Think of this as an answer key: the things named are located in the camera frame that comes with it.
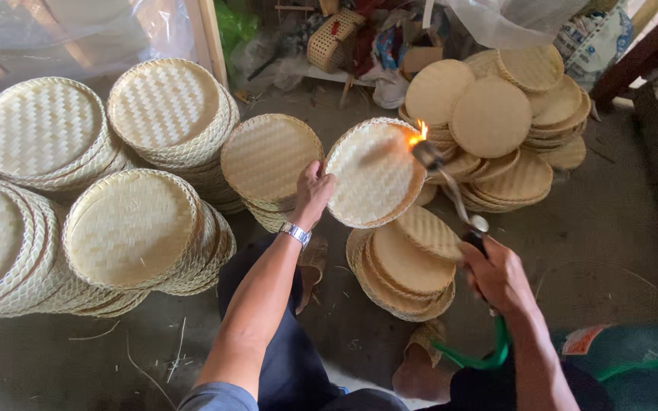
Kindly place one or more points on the person's left hand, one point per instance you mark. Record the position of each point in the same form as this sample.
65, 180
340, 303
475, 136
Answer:
310, 197

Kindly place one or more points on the person's right hand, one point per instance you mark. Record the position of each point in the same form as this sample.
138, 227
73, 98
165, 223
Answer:
497, 277

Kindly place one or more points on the person's right fingers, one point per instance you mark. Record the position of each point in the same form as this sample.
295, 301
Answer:
473, 260

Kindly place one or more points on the metal gas torch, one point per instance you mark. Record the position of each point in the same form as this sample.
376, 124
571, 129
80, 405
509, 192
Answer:
449, 182

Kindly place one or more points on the round woven bamboo tray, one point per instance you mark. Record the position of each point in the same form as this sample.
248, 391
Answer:
372, 171

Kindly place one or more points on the pile of unrimmed woven discs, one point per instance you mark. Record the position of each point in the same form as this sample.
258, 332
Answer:
406, 268

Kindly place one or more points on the woven sandal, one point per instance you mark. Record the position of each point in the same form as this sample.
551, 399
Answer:
312, 268
423, 359

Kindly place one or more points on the large heap of woven discs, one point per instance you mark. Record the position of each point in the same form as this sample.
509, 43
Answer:
500, 125

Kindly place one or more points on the silver wristwatch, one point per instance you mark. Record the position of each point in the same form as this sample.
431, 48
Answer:
295, 233

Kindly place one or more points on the teal gas cylinder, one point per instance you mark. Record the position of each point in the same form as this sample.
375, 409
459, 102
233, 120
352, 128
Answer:
637, 365

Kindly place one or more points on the person's dark trousers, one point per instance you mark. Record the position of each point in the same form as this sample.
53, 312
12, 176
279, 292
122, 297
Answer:
289, 342

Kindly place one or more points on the stack of woven bamboo trays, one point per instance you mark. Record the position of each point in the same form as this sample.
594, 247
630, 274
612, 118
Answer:
266, 160
3, 251
40, 134
172, 111
135, 228

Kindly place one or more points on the heap of household clutter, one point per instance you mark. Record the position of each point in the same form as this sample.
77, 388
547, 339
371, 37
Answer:
380, 45

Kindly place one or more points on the translucent plastic bag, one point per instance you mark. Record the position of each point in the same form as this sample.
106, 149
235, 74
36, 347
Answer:
506, 20

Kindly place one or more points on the printed woven sack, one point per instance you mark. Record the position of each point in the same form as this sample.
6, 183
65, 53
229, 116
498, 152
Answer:
594, 43

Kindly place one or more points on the open-weave bamboo basket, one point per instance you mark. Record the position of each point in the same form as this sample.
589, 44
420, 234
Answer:
333, 40

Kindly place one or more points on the dark wooden furniture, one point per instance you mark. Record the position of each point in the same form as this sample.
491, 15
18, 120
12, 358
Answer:
646, 54

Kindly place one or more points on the person's grey shirt sleeve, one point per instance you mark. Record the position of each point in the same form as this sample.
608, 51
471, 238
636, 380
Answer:
217, 398

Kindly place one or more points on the green plastic bag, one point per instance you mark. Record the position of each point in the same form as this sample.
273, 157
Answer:
233, 28

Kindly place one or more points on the clear plastic sheet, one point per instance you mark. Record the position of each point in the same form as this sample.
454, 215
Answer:
72, 34

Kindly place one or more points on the wooden post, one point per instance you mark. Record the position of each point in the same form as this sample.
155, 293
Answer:
210, 37

